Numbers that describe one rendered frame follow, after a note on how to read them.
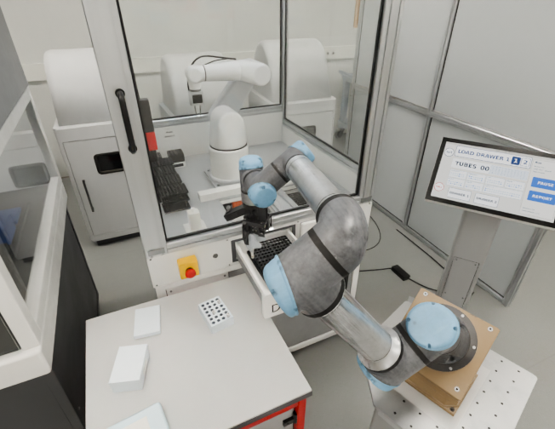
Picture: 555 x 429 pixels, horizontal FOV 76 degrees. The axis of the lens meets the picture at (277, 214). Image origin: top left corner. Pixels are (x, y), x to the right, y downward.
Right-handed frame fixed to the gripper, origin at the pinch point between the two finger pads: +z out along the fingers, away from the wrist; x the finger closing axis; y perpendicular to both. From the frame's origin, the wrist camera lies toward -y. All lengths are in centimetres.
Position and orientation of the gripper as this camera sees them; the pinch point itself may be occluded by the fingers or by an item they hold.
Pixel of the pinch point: (250, 247)
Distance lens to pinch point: 129.2
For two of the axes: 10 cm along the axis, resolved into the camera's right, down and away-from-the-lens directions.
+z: 0.1, 8.3, 5.5
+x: 3.4, -5.2, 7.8
